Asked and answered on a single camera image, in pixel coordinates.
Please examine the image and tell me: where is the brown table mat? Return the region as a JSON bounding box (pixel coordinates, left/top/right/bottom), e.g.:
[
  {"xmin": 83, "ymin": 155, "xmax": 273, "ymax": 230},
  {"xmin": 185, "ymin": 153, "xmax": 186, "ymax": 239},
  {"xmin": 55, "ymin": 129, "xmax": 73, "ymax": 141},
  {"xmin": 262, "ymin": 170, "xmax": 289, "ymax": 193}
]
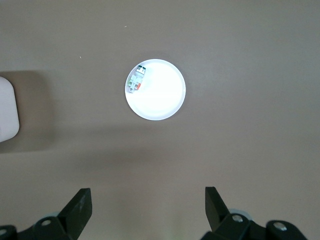
[{"xmin": 0, "ymin": 0, "xmax": 320, "ymax": 240}]

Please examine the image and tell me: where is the white lidded storage box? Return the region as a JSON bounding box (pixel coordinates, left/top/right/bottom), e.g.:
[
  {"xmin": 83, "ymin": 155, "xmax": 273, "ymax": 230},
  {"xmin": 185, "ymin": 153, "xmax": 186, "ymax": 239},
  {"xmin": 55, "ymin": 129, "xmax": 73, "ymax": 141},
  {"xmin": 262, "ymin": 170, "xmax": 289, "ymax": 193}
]
[{"xmin": 0, "ymin": 76, "xmax": 20, "ymax": 143}]

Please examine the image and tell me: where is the white round plate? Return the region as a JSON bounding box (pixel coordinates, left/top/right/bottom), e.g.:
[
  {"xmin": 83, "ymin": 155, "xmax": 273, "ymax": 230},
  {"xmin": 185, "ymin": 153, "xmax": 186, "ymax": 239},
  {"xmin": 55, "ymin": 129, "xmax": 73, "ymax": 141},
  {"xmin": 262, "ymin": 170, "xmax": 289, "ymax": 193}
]
[{"xmin": 124, "ymin": 58, "xmax": 187, "ymax": 121}]

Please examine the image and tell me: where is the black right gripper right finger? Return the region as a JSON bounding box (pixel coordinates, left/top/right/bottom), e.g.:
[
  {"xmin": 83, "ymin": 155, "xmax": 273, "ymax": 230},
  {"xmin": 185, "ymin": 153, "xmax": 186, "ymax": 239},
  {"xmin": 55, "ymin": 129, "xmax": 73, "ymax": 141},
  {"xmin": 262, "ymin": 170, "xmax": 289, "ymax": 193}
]
[{"xmin": 201, "ymin": 186, "xmax": 308, "ymax": 240}]

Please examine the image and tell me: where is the green push-button switch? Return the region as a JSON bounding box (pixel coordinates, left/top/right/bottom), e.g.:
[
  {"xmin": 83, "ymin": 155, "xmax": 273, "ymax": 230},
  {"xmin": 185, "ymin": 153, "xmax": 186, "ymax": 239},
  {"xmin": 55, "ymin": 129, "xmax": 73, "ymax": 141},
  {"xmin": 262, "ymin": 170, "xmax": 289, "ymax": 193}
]
[{"xmin": 126, "ymin": 64, "xmax": 146, "ymax": 93}]

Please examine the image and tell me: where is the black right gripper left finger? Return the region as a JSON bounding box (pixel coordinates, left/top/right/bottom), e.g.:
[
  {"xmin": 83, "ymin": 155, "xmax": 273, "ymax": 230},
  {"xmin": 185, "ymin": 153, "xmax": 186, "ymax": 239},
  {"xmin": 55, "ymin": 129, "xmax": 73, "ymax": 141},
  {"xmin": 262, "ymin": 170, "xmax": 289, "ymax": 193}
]
[{"xmin": 0, "ymin": 187, "xmax": 93, "ymax": 240}]

